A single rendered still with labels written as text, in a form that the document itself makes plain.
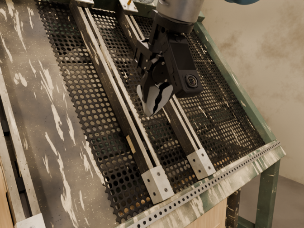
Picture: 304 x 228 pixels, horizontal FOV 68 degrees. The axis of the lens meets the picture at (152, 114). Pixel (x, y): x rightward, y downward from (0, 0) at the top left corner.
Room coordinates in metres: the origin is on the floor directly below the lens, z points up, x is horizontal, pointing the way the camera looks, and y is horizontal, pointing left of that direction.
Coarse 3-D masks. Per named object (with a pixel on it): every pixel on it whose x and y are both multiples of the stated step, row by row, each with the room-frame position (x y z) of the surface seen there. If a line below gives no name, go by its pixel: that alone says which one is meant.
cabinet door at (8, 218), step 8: (0, 176) 0.60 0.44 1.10; (0, 184) 0.59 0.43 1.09; (0, 192) 0.58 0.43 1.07; (0, 200) 0.56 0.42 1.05; (0, 208) 0.55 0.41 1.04; (8, 208) 0.56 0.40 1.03; (0, 216) 0.54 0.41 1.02; (8, 216) 0.55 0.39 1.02; (0, 224) 0.53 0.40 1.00; (8, 224) 0.53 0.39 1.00
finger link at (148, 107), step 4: (140, 88) 0.49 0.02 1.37; (152, 88) 0.44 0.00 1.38; (156, 88) 0.45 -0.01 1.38; (140, 92) 0.49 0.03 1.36; (148, 92) 0.44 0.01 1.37; (152, 92) 0.45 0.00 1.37; (156, 92) 0.46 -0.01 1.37; (140, 96) 0.49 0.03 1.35; (148, 96) 0.45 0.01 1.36; (152, 96) 0.46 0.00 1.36; (156, 96) 0.46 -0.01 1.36; (148, 100) 0.46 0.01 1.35; (152, 100) 0.46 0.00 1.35; (144, 104) 0.46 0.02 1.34; (148, 104) 0.46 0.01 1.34; (152, 104) 0.47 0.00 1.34; (144, 108) 0.47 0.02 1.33; (148, 108) 0.47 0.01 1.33; (152, 108) 0.47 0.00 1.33; (144, 112) 0.49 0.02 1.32; (148, 112) 0.48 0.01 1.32; (152, 112) 0.48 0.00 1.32; (148, 116) 0.49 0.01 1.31
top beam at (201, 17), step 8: (56, 0) 1.26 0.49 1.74; (64, 0) 1.28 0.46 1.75; (96, 0) 1.38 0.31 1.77; (104, 0) 1.40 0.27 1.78; (112, 0) 1.43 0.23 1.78; (136, 0) 1.53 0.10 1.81; (96, 8) 1.42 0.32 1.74; (104, 8) 1.44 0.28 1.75; (112, 8) 1.47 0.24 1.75; (144, 8) 1.59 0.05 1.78; (152, 8) 1.63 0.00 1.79; (144, 16) 1.66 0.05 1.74; (200, 16) 1.96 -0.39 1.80
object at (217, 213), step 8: (224, 200) 1.43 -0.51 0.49; (216, 208) 1.36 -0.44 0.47; (224, 208) 1.43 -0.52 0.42; (200, 216) 1.24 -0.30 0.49; (208, 216) 1.30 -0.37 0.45; (216, 216) 1.37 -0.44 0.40; (224, 216) 1.44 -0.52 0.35; (192, 224) 1.19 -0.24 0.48; (200, 224) 1.25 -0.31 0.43; (208, 224) 1.31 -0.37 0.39; (216, 224) 1.37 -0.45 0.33; (224, 224) 1.44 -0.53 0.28
